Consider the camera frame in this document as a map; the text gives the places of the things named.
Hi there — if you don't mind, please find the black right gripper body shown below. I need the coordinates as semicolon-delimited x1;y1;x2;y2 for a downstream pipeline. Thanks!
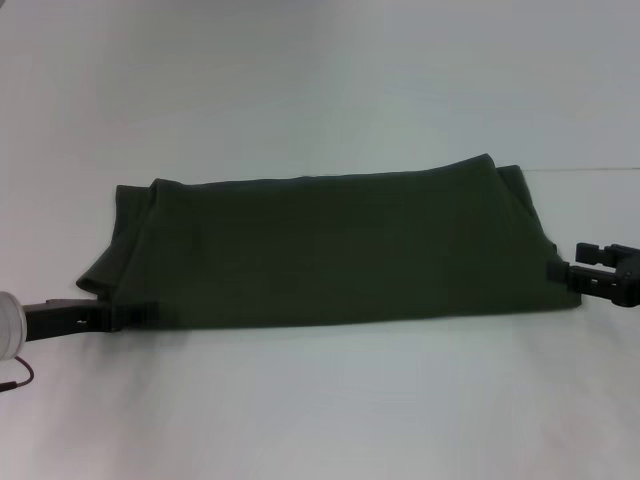
597;243;640;308

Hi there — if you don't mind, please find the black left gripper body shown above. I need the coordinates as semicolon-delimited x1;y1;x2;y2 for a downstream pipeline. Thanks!
21;297;122;344

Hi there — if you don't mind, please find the left gripper cable with connector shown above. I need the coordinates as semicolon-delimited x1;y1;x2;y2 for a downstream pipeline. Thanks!
0;355;35;393

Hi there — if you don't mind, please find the dark green shirt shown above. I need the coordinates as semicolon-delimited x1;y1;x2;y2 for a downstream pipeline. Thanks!
74;152;584;333

